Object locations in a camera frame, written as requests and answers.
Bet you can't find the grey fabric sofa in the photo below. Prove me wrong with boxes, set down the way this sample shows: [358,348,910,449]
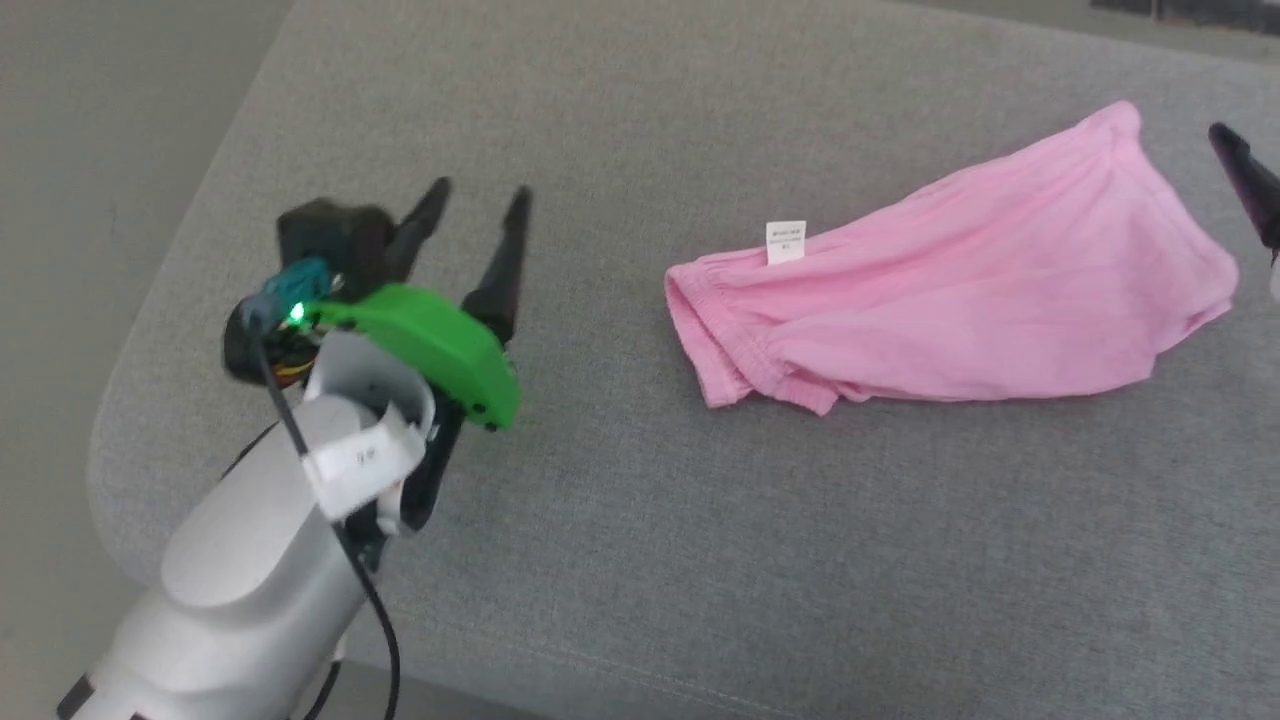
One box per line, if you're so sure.
[85,0,1280,720]

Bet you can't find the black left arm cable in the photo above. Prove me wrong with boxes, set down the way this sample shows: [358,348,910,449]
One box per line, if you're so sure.
[240,258,403,720]

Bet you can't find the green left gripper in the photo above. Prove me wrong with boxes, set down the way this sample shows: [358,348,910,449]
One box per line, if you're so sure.
[222,177,534,433]

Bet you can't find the black floor plate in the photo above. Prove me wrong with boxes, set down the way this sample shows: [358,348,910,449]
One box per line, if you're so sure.
[1088,0,1280,29]

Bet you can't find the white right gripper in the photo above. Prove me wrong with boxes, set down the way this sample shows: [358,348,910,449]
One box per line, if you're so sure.
[1208,122,1280,303]

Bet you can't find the pink garment with white label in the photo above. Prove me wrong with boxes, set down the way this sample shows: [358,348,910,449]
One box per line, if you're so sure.
[664,100,1241,417]

